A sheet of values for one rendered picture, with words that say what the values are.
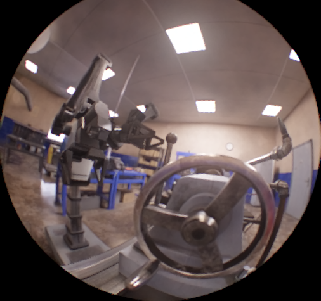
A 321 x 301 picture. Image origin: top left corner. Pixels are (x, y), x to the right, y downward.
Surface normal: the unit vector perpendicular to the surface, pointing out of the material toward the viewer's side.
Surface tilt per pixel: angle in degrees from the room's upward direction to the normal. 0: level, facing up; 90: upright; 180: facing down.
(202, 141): 90
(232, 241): 90
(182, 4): 180
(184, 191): 90
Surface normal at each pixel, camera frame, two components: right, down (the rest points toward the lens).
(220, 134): -0.44, -0.26
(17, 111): 0.88, 0.07
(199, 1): -0.18, 0.96
